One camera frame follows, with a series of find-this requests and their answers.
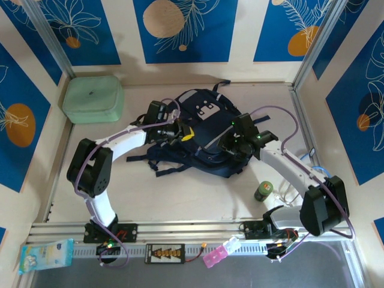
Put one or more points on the navy blue backpack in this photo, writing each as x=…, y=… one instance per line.
x=195, y=162

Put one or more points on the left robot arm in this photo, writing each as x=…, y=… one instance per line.
x=126, y=141

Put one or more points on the mint green storage case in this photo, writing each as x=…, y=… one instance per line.
x=90, y=99

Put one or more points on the green jar dark lid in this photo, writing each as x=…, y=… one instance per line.
x=263, y=192

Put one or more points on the clear plastic box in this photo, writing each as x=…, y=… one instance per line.
x=232, y=244

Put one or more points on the pink plastic box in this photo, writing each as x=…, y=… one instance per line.
x=214, y=257

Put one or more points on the black controller board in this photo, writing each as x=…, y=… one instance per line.
x=277, y=250
x=108, y=248

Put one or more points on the black charging board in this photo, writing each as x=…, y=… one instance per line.
x=165, y=253

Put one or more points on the wet wipes packet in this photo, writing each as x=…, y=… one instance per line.
x=45, y=256

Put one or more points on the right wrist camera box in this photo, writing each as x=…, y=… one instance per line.
x=244, y=124

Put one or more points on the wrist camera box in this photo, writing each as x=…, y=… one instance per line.
x=244, y=124
x=156, y=111

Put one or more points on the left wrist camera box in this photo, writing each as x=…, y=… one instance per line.
x=156, y=111

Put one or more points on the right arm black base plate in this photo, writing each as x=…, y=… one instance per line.
x=253, y=230

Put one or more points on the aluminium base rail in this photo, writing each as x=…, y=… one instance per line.
x=186, y=229

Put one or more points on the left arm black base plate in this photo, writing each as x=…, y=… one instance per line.
x=129, y=232

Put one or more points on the aluminium frame post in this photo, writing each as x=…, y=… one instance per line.
x=318, y=39
x=48, y=36

